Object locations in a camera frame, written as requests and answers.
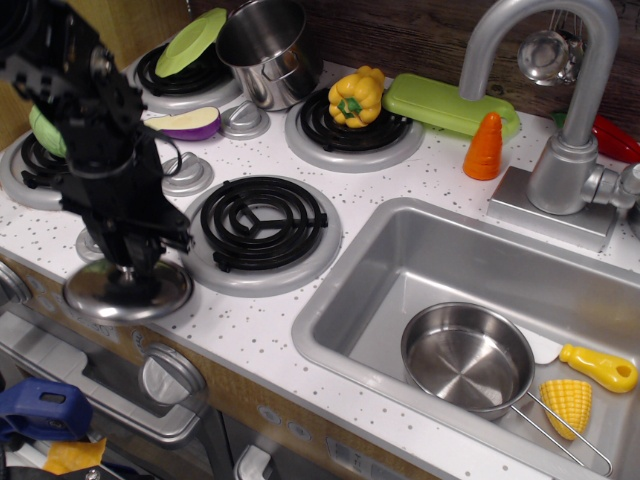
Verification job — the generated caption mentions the steel cooking pot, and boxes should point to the steel cooking pot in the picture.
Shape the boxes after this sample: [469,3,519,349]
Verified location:
[216,0,324,111]

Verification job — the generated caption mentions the green plastic plate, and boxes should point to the green plastic plate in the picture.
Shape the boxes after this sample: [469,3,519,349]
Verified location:
[155,7,227,78]

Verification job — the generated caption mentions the green plastic cutting board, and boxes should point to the green plastic cutting board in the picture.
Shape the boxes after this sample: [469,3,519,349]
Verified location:
[382,73,521,141]

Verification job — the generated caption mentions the black stove burner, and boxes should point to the black stove burner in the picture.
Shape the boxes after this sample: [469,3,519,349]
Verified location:
[285,89,424,174]
[1,132,69,211]
[125,42,241,114]
[181,176,342,297]

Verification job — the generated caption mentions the silver front oven dial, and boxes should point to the silver front oven dial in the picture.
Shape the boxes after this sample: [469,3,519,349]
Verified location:
[138,343,206,406]

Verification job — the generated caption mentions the orange toy carrot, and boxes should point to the orange toy carrot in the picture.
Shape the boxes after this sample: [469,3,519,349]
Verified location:
[463,112,503,181]

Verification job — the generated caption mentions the green toy cabbage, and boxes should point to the green toy cabbage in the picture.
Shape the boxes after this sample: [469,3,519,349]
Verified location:
[28,105,66,158]

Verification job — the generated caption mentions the silver stove knob lower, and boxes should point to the silver stove knob lower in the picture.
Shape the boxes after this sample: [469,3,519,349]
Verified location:
[75,229,105,263]

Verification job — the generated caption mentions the yellow toy bell pepper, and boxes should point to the yellow toy bell pepper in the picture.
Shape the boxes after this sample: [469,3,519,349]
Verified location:
[328,66,385,129]

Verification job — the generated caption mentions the back right black stove burner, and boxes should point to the back right black stove burner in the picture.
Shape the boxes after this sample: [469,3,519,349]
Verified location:
[285,89,424,174]

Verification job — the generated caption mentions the yellow toy corn piece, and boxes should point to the yellow toy corn piece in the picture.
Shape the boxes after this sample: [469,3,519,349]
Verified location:
[539,379,593,440]

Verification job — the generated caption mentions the blue clamp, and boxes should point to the blue clamp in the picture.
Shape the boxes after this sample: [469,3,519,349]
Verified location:
[1,378,93,442]

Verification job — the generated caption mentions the silver stove knob upper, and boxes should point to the silver stove knob upper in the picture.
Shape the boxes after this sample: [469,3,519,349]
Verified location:
[220,101,271,141]

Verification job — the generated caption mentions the hanging steel ladle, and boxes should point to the hanging steel ladle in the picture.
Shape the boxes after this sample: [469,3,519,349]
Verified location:
[517,10,586,86]

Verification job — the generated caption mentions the silver stove knob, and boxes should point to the silver stove knob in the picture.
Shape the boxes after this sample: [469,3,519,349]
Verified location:
[75,229,105,263]
[220,101,271,141]
[162,152,214,197]

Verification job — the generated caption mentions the front left black stove burner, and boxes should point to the front left black stove burner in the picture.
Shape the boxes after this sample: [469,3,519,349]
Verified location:
[1,132,69,211]

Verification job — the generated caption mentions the back left black stove burner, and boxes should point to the back left black stove burner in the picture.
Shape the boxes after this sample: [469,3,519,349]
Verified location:
[125,42,241,114]

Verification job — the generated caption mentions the shiny steel pot lid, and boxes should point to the shiny steel pot lid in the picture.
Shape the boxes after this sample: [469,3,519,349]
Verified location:
[63,259,194,325]

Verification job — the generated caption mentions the small steel saucepan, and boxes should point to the small steel saucepan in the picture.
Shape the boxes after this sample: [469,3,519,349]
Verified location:
[400,302,613,476]

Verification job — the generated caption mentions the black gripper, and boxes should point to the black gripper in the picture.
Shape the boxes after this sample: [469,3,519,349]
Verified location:
[58,139,195,279]

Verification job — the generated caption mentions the front right black stove burner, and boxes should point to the front right black stove burner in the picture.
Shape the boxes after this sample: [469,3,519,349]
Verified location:
[181,176,342,297]

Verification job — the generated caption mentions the yellow cloth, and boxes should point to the yellow cloth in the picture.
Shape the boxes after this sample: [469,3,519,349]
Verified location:
[43,438,107,475]

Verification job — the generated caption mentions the silver stove knob middle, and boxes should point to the silver stove knob middle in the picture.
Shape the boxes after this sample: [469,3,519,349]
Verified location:
[162,152,214,197]

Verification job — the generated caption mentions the toy eggplant half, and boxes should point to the toy eggplant half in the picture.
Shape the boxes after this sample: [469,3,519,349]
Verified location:
[144,106,221,141]

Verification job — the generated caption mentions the yellow handled toy knife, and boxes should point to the yellow handled toy knife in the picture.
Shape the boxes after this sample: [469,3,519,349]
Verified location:
[519,327,639,393]

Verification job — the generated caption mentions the silver oven door handle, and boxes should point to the silver oven door handle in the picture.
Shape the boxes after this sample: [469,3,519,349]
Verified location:
[1,312,200,449]

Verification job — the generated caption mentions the red toy chili pepper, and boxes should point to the red toy chili pepper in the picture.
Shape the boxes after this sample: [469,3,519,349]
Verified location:
[591,114,639,164]

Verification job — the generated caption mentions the silver toy sink basin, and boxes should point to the silver toy sink basin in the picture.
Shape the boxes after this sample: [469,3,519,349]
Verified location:
[292,199,639,479]

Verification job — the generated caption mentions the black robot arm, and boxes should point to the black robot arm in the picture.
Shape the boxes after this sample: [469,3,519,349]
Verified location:
[1,1,191,278]

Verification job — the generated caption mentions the silver toy faucet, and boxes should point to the silver toy faucet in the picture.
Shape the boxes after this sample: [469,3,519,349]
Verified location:
[459,1,639,252]

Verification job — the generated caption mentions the silver dial at left edge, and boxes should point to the silver dial at left edge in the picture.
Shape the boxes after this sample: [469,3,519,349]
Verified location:
[0,261,32,306]

